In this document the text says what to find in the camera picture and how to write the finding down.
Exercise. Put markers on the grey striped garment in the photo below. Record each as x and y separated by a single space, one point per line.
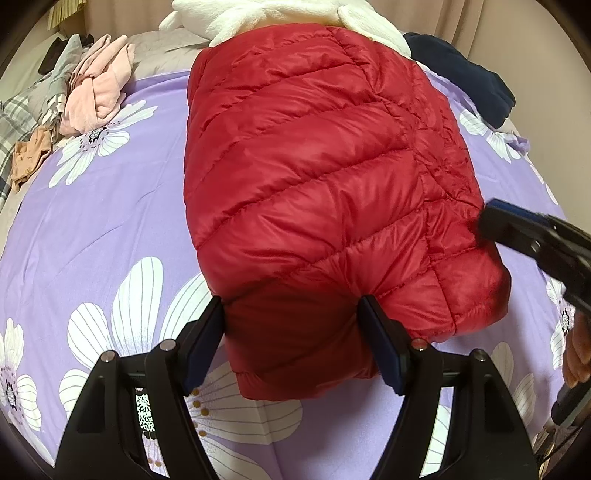
60 83

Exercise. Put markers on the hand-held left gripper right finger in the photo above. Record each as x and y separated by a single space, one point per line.
384 347

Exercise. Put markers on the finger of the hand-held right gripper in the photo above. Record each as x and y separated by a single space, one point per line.
512 226

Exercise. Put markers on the white fleece garment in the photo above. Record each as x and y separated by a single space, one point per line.
258 18

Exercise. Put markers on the dark cloth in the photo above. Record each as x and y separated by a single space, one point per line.
51 57

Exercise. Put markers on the yellowish striped cloth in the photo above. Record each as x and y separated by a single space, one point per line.
67 14

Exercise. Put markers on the pink garment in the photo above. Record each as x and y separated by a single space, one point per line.
99 87

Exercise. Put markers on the plaid cloth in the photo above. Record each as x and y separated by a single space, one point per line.
14 124

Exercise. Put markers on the person's right hand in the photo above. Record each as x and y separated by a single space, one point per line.
579 355

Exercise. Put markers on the tan cloth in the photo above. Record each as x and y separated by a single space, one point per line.
30 157

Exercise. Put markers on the beige curtain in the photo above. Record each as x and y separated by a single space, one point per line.
466 23

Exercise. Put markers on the navy blue garment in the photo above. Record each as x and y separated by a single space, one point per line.
466 76

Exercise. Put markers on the beige bed cover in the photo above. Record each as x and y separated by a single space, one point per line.
161 55

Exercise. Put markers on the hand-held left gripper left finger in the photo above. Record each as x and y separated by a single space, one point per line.
203 342

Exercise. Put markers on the red puffer jacket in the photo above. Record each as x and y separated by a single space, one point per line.
323 175

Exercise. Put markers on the purple floral bedsheet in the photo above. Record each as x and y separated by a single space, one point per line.
101 221

